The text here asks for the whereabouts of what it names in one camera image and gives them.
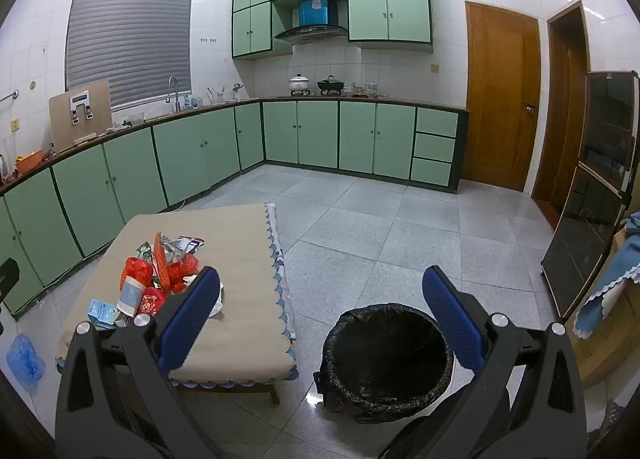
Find blue scalloped cloth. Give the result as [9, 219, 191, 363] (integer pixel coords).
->
[572, 211, 640, 340]

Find green kitchen cabinets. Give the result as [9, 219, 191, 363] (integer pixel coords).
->
[0, 98, 471, 315]
[231, 0, 434, 60]

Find green upper kitchen cabinets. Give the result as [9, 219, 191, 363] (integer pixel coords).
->
[231, 0, 434, 60]

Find clear printed plastic wrapper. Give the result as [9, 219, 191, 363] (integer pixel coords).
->
[162, 236, 188, 265]

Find closed wooden door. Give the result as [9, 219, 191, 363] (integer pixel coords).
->
[465, 0, 542, 192]

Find orange basket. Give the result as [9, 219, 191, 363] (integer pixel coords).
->
[14, 149, 45, 176]

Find table with beige cloth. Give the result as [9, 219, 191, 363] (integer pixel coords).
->
[54, 203, 299, 386]

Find blue plastic bag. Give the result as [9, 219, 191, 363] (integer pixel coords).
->
[5, 333, 46, 392]

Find small blue white carton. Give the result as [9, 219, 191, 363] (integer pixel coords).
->
[87, 299, 121, 329]

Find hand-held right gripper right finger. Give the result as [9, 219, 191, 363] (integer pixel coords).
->
[421, 265, 587, 459]

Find red plastic bag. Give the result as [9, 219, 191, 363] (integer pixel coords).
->
[167, 254, 201, 295]
[120, 258, 154, 291]

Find white device with clips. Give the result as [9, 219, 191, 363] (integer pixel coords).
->
[69, 90, 93, 126]

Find metal kitchen faucet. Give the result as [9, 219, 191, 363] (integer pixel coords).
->
[166, 76, 182, 113]

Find white paper cup blue label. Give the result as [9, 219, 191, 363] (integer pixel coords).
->
[116, 275, 147, 317]

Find small red box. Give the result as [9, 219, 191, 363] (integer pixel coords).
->
[137, 287, 168, 315]

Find black range hood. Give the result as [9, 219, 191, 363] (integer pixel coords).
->
[274, 25, 349, 44]

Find crumpled white plastic wrap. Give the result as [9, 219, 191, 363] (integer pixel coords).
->
[207, 284, 226, 317]

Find brown board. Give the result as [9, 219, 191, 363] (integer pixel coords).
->
[48, 80, 112, 152]

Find black wok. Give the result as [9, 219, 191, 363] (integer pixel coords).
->
[317, 75, 346, 96]

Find orange mesh net sleeve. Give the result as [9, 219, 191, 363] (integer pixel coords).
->
[154, 232, 171, 290]

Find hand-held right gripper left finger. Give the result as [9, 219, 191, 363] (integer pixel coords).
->
[54, 266, 224, 459]

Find green lower kitchen cabinets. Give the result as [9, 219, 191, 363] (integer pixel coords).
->
[0, 98, 471, 315]

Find wooden door in frame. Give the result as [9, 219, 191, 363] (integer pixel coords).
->
[531, 0, 591, 230]

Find black glass-front cabinet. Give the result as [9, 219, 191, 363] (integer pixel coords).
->
[541, 70, 640, 319]

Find grey window blind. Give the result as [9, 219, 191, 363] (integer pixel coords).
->
[65, 0, 193, 112]

